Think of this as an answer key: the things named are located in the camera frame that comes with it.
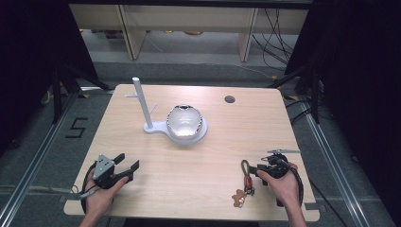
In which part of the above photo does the keychain with bear charm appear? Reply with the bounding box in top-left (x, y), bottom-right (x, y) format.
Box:
top-left (231, 159), bottom-right (256, 209)

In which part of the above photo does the bundle of black floor cables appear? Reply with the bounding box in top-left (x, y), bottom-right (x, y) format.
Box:
top-left (251, 8), bottom-right (305, 73)

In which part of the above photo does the white peg stand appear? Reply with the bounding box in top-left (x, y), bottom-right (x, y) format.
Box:
top-left (124, 77), bottom-right (209, 147)

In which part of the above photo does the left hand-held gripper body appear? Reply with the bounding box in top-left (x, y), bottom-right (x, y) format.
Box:
top-left (92, 153), bottom-right (130, 190)

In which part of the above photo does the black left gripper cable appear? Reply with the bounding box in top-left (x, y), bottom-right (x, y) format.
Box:
top-left (79, 161), bottom-right (98, 216)

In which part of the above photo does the light wooden shelf unit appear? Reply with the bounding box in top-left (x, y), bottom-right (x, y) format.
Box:
top-left (68, 3), bottom-right (310, 63)

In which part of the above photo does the aluminium floor rail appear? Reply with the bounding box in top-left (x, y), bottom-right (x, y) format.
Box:
top-left (0, 92), bottom-right (83, 227)
top-left (296, 99), bottom-right (375, 227)

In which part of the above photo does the purple object under shelf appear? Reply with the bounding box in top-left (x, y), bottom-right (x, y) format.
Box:
top-left (104, 29), bottom-right (123, 40)

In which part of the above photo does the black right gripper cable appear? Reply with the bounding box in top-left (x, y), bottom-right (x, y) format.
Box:
top-left (276, 166), bottom-right (305, 208)

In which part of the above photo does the black tripod stand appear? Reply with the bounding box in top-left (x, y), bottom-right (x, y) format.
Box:
top-left (51, 61), bottom-right (115, 125)
top-left (267, 61), bottom-right (322, 125)

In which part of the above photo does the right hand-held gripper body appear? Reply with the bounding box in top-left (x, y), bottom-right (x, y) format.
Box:
top-left (255, 148), bottom-right (302, 181)

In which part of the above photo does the person's left hand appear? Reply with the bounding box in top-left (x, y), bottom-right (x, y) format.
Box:
top-left (84, 169), bottom-right (130, 219)

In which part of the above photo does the black floor cable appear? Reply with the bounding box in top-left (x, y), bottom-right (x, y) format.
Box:
top-left (305, 176), bottom-right (343, 227)

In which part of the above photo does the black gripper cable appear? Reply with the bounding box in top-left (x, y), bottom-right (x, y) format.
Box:
top-left (276, 166), bottom-right (305, 208)
top-left (79, 161), bottom-right (98, 216)

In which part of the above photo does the person's right hand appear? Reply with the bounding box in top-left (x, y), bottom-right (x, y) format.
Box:
top-left (255, 162), bottom-right (301, 210)

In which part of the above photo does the silver metal bowl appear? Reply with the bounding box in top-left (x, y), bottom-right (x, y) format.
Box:
top-left (166, 104), bottom-right (204, 141)

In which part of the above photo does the dark curtain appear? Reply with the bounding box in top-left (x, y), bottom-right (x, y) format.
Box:
top-left (284, 0), bottom-right (401, 223)
top-left (0, 0), bottom-right (99, 157)

